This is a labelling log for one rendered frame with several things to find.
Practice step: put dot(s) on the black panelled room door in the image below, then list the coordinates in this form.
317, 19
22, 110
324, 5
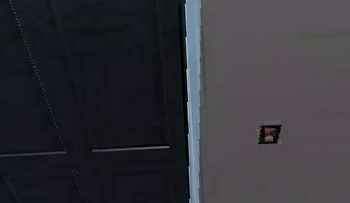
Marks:
115, 92

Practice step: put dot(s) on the small black framed picture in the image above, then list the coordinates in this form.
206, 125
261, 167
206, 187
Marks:
269, 134

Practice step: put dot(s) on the pale blue door frame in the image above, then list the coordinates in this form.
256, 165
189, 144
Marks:
194, 105

